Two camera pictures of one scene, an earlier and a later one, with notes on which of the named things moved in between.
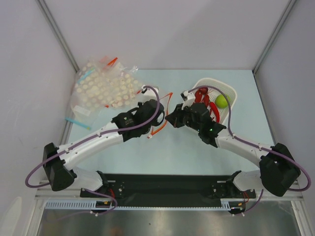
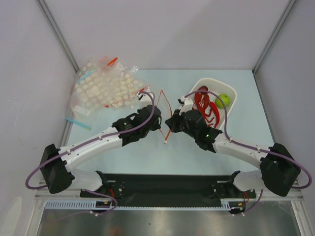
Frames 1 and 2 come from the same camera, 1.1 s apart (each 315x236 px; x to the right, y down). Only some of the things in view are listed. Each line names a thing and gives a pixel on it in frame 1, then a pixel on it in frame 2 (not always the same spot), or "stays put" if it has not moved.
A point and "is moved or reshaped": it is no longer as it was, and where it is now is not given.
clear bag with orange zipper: (165, 102) is moved or reshaped
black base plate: (167, 190) stays put
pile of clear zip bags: (102, 87) stays put
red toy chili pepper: (216, 110) stays put
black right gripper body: (180, 116) -> (174, 122)
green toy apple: (221, 102) stays put
